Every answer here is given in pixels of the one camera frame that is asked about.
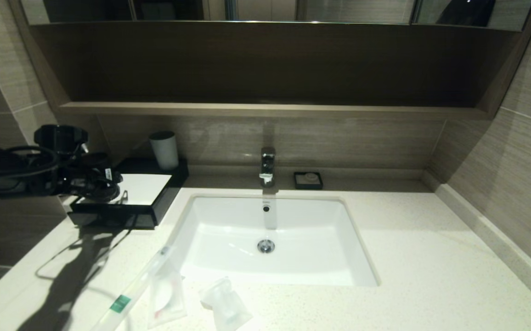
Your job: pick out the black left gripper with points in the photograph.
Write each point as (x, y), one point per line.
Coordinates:
(75, 179)

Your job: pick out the black cup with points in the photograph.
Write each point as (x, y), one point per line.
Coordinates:
(102, 193)

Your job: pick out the black drawer box white top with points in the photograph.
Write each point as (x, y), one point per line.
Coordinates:
(150, 214)

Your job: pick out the grey white cup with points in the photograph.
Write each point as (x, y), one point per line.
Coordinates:
(165, 154)

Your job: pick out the toothbrush packet green label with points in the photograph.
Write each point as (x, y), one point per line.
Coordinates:
(121, 303)

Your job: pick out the clear sachet cotton pads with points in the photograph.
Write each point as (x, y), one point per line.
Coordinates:
(166, 294)

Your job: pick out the chrome faucet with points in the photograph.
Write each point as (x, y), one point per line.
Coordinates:
(268, 165)

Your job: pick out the chrome sink drain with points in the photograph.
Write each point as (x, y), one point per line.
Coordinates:
(266, 246)

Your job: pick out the crumpled clear plastic sachet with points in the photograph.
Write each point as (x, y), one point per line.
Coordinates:
(226, 305)

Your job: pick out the black soap dish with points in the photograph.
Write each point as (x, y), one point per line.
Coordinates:
(298, 185)

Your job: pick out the white sink basin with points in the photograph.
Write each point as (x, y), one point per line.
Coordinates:
(293, 248)

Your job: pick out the beige soap bar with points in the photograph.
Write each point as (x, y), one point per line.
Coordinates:
(310, 177)

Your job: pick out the mirror cabinet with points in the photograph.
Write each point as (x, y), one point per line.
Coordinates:
(353, 10)

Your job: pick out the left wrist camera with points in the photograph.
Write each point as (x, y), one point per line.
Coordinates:
(61, 135)

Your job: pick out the brown wooden wall shelf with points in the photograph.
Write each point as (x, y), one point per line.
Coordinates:
(270, 109)

